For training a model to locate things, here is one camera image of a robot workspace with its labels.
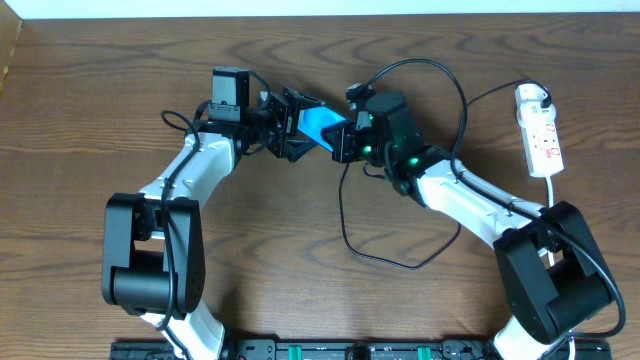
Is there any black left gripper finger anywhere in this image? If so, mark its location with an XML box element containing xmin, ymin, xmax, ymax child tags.
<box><xmin>285</xmin><ymin>139</ymin><xmax>317</xmax><ymax>163</ymax></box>
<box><xmin>284</xmin><ymin>87</ymin><xmax>325</xmax><ymax>108</ymax></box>

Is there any blue Galaxy smartphone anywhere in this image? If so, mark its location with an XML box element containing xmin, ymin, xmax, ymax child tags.
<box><xmin>297</xmin><ymin>106</ymin><xmax>347</xmax><ymax>152</ymax></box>

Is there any black USB charging cable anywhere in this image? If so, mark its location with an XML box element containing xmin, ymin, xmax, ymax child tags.
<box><xmin>338</xmin><ymin>78</ymin><xmax>553</xmax><ymax>271</ymax></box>

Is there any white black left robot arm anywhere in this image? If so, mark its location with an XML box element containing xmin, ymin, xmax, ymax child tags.
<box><xmin>101</xmin><ymin>67</ymin><xmax>325</xmax><ymax>359</ymax></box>

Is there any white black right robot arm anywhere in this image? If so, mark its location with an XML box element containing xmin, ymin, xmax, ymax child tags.
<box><xmin>320</xmin><ymin>92</ymin><xmax>621</xmax><ymax>359</ymax></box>

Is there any white USB charger plug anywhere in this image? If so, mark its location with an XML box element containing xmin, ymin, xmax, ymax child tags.
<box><xmin>514</xmin><ymin>82</ymin><xmax>552</xmax><ymax>109</ymax></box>

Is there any white power strip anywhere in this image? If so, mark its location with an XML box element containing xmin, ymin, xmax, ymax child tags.
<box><xmin>516</xmin><ymin>101</ymin><xmax>564</xmax><ymax>178</ymax></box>

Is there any brown cardboard panel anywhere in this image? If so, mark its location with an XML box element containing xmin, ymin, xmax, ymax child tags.
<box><xmin>0</xmin><ymin>0</ymin><xmax>23</xmax><ymax>88</ymax></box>

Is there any white power strip cord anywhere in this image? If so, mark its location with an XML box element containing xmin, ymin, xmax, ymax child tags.
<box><xmin>544</xmin><ymin>174</ymin><xmax>577</xmax><ymax>360</ymax></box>

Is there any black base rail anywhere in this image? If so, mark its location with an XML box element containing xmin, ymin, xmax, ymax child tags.
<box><xmin>107</xmin><ymin>339</ymin><xmax>613</xmax><ymax>360</ymax></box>

